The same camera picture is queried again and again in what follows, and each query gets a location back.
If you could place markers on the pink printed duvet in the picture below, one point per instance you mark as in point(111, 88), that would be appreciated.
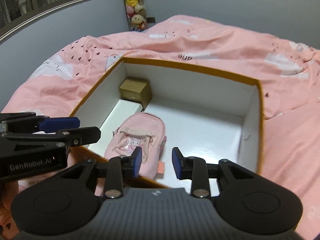
point(288, 72)

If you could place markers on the pink mini backpack pouch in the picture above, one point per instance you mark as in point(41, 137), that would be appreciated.
point(143, 130)

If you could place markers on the orange cardboard storage box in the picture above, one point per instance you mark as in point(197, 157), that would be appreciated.
point(208, 113)

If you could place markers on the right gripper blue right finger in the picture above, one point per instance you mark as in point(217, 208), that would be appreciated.
point(194, 169)

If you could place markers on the small gold cube box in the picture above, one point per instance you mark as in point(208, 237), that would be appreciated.
point(136, 90)

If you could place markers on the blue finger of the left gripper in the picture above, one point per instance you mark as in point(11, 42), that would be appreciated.
point(77, 137)
point(51, 125)

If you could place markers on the white rectangular box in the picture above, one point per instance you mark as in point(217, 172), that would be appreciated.
point(122, 110)

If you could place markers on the person's hand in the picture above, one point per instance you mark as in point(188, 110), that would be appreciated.
point(8, 192)

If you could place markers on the hanging plush toy organizer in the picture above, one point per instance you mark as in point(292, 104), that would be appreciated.
point(136, 15)

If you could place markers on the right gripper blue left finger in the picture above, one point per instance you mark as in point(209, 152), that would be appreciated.
point(118, 168)

